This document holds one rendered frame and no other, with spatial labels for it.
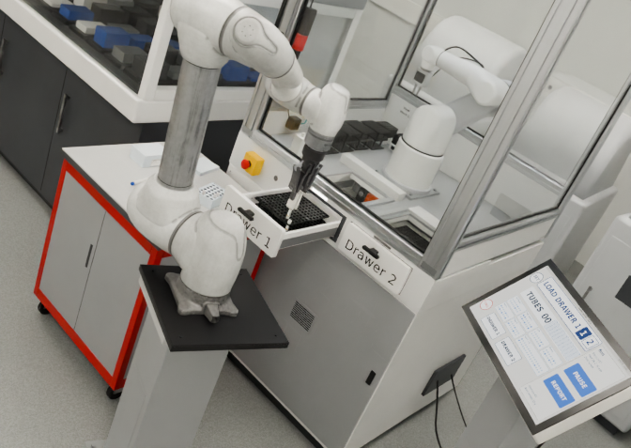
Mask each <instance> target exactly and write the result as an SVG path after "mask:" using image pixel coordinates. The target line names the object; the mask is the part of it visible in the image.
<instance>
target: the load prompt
mask: <svg viewBox="0 0 631 448"><path fill-rule="evenodd" d="M537 286H538V287H539V289H540V290H541V292H542V293H543V294H544V296H545V297H546V299H547V300H548V302H549V303H550V304H551V306H552V307H553V308H554V310H555V311H556V313H557V314H558V315H559V317H560V318H561V320H562V321H563V323H564V324H565V325H566V327H567V328H568V330H569V331H570V332H571V334H573V335H574V337H575V338H576V340H577V341H578V343H579V344H580V345H581V347H582V348H583V350H584V351H585V352H587V351H589V350H591V349H592V348H595V347H597V346H599V345H601V344H603V342H602V341H601V339H600V338H599V337H598V335H597V334H596V333H595V332H594V330H593V329H592V327H591V326H590V325H589V323H588V322H587V321H586V320H585V318H584V317H583V316H582V314H581V313H580V312H579V311H578V309H577V308H576V307H575V305H574V304H573V303H572V302H571V301H570V300H569V298H568V297H567V296H566V294H565V293H564V292H563V290H562V289H561V288H560V286H559V285H558V284H557V282H556V281H555V280H554V278H553V277H552V276H551V277H549V278H547V279H545V280H544V281H542V282H541V283H539V284H537Z"/></svg>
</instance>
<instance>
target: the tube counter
mask: <svg viewBox="0 0 631 448"><path fill-rule="evenodd" d="M537 319H538V320H539V322H540V323H541V325H542V326H543V327H544V329H545V330H546V332H547V334H548V335H549V337H550V338H551V340H552V341H553V343H554V344H555V346H556V347H557V348H558V350H559V351H560V353H561V354H562V356H563V358H564V359H565V360H566V361H567V362H568V361H570V360H572V359H574V358H576V357H577V356H579V355H581V352H580V351H579V350H578V348H577V346H576V345H575V344H574V342H573V341H572V339H571V338H570V337H569V335H568V334H567V332H566V331H565V330H564V328H563V327H562V325H561V324H560V322H559V321H558V320H557V318H555V316H554V315H553V314H552V312H551V311H548V312H546V313H544V314H542V315H540V316H539V317H537Z"/></svg>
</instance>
